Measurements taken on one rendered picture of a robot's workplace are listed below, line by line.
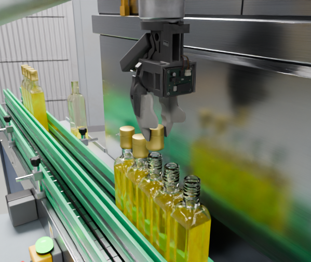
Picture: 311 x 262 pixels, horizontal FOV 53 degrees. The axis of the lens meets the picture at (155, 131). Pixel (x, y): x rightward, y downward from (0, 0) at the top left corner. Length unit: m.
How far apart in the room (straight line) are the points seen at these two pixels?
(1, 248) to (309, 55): 0.95
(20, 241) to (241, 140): 0.76
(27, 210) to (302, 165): 0.86
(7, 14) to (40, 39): 3.42
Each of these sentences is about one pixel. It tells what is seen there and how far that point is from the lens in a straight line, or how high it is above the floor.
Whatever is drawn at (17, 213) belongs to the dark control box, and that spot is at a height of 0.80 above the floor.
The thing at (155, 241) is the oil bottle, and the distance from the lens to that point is 0.67.
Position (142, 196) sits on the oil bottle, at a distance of 0.66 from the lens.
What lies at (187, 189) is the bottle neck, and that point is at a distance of 0.54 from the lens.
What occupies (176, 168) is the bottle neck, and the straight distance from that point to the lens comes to 0.57.
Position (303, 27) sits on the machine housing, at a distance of 0.52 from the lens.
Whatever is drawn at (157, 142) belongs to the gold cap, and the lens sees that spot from 0.60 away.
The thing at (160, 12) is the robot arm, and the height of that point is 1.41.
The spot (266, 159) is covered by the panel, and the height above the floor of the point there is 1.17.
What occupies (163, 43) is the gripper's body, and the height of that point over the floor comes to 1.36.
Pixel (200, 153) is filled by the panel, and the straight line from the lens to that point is 0.70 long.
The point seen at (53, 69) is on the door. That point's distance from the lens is 3.75.
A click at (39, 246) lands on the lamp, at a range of 0.90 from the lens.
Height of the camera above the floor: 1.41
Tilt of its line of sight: 21 degrees down
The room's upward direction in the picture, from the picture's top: straight up
